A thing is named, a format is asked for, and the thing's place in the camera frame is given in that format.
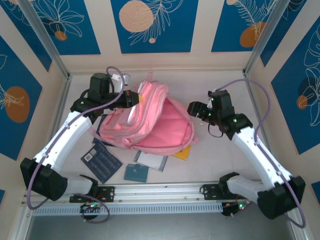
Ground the pink backpack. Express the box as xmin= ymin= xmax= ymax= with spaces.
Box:
xmin=88 ymin=72 xmax=200 ymax=154

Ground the yellow book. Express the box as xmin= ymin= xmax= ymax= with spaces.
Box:
xmin=172 ymin=144 xmax=192 ymax=161

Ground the white notebook with blue spine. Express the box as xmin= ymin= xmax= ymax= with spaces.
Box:
xmin=134 ymin=149 xmax=168 ymax=172

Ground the navy blue printed book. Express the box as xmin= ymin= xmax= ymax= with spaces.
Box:
xmin=80 ymin=142 xmax=123 ymax=184

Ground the small teal notebook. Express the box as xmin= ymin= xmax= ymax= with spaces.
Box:
xmin=124 ymin=163 xmax=149 ymax=183

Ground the black controller board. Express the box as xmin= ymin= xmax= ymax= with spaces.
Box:
xmin=221 ymin=201 xmax=250 ymax=218
xmin=79 ymin=202 xmax=101 ymax=214

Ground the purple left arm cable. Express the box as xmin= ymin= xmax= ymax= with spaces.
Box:
xmin=26 ymin=66 xmax=130 ymax=223

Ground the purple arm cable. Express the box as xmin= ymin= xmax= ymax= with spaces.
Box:
xmin=213 ymin=79 xmax=307 ymax=229
xmin=26 ymin=66 xmax=130 ymax=223

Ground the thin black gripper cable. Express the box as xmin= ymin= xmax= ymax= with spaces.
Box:
xmin=207 ymin=122 xmax=226 ymax=138

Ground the aluminium side rail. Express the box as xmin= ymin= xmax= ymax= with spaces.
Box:
xmin=243 ymin=71 xmax=281 ymax=180
xmin=37 ymin=73 xmax=73 ymax=187

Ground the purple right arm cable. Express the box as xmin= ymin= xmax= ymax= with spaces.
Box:
xmin=213 ymin=79 xmax=307 ymax=229

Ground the blue floral wall panel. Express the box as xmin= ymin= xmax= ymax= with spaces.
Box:
xmin=29 ymin=0 xmax=102 ymax=56
xmin=211 ymin=0 xmax=279 ymax=53
xmin=0 ymin=0 xmax=53 ymax=73
xmin=110 ymin=0 xmax=200 ymax=54
xmin=271 ymin=22 xmax=320 ymax=156
xmin=259 ymin=0 xmax=308 ymax=68
xmin=0 ymin=34 xmax=44 ymax=161

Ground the aluminium frame post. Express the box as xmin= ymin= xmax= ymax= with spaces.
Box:
xmin=18 ymin=0 xmax=72 ymax=78
xmin=243 ymin=0 xmax=292 ymax=76

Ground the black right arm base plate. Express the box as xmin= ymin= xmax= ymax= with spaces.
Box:
xmin=201 ymin=183 xmax=235 ymax=201

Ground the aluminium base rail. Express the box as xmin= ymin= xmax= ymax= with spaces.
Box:
xmin=21 ymin=180 xmax=297 ymax=207

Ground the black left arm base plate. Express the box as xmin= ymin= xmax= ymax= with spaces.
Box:
xmin=69 ymin=186 xmax=116 ymax=204

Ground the grey slotted cable duct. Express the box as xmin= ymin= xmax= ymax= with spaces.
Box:
xmin=32 ymin=202 xmax=223 ymax=216

